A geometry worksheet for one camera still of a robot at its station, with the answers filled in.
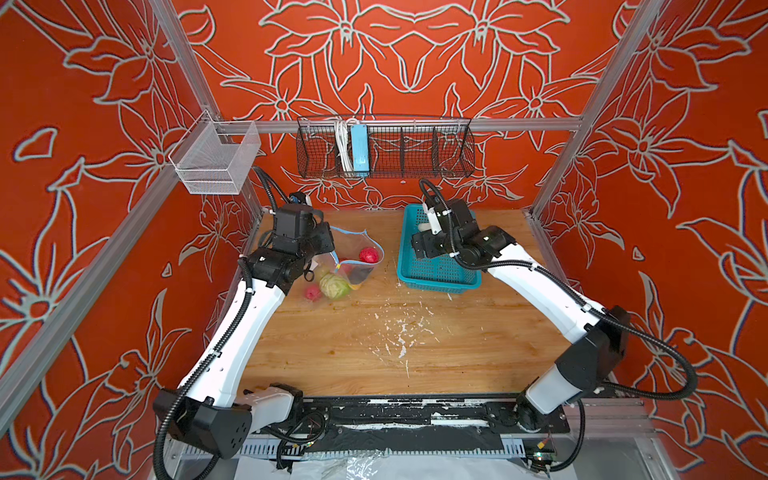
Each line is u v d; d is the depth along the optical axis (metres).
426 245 0.70
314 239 0.60
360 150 0.90
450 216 0.57
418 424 0.73
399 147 0.95
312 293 0.90
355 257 0.82
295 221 0.50
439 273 1.01
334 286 0.88
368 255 0.80
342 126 0.88
